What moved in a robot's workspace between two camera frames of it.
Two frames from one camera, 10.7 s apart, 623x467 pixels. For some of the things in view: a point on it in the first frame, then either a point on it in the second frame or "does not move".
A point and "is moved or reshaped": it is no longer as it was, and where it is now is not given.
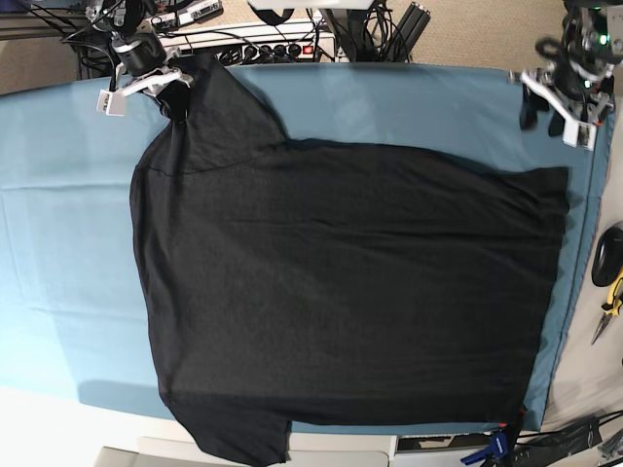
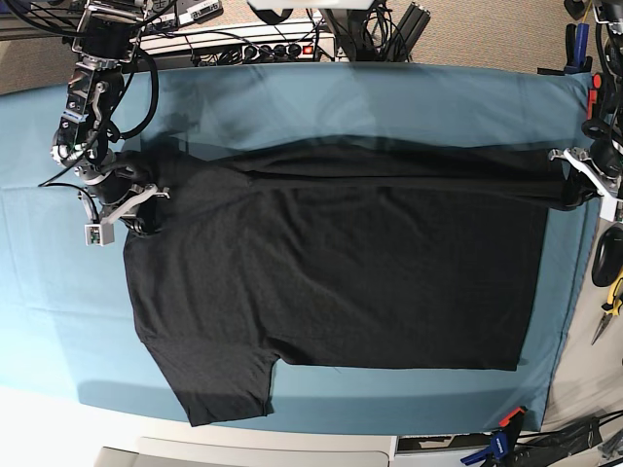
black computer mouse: x=607 y=262 does not move
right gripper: x=569 y=90 → x=581 y=189
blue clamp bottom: x=497 y=449 does not move
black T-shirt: x=299 y=284 is moved or reshaped
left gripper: x=144 y=65 → x=120 y=192
